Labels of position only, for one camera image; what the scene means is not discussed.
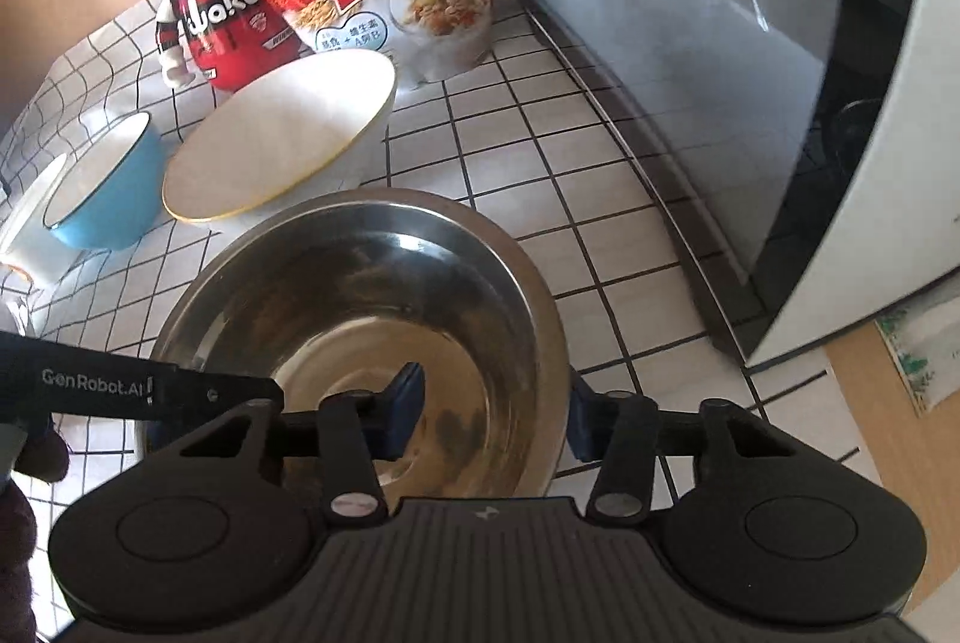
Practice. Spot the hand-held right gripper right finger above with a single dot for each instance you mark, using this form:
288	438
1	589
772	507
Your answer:
581	419

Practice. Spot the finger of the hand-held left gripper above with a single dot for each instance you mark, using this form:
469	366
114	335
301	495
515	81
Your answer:
217	397

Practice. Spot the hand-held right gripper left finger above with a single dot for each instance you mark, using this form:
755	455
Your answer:
403	407

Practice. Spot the stainless steel bowl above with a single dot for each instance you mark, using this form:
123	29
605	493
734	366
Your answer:
360	328

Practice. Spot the plain white bowl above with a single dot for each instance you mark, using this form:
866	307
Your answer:
30	223

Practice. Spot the blue bowl with dark rim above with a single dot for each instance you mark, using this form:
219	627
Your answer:
105	189

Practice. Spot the blue plate with yellow rim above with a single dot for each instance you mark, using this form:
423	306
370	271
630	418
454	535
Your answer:
277	137

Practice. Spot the person's left hand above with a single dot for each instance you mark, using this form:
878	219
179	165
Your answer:
41	455

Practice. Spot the white grid tablecloth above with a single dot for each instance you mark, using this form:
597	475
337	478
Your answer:
525	163

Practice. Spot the green printed white paper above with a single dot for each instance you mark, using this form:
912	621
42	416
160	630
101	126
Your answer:
922	358

